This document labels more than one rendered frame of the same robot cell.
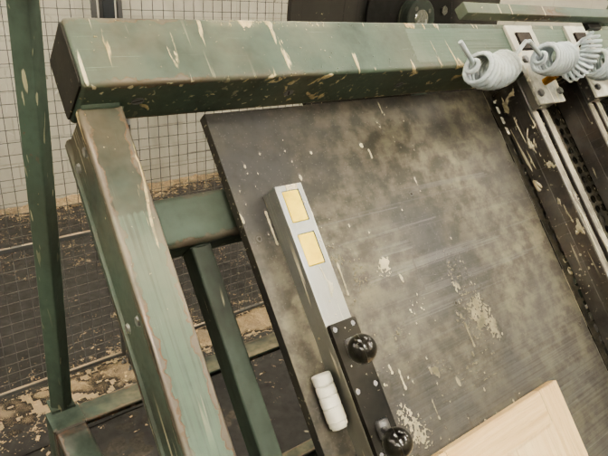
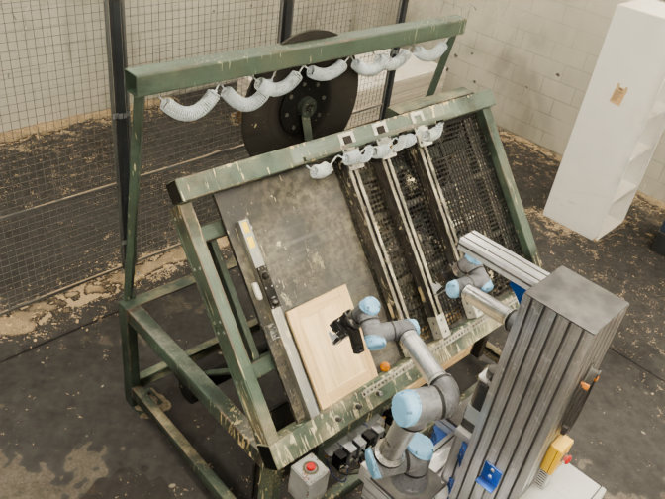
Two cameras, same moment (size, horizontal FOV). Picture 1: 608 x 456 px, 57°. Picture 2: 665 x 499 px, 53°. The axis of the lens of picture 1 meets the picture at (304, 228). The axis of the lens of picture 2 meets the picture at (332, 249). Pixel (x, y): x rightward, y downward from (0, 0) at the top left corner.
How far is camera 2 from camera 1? 220 cm
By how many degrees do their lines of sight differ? 14
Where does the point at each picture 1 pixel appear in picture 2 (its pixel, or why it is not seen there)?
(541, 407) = (336, 294)
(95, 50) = (185, 188)
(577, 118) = (378, 165)
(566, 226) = (361, 221)
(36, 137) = (136, 187)
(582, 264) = (366, 237)
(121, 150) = (192, 217)
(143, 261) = (201, 251)
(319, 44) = (254, 166)
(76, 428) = (137, 308)
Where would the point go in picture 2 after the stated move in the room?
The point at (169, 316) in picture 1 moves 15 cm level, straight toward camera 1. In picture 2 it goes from (209, 266) to (216, 289)
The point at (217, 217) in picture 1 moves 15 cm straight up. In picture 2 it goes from (219, 230) to (220, 201)
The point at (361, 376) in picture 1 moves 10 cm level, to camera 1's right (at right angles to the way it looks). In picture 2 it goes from (267, 283) to (289, 284)
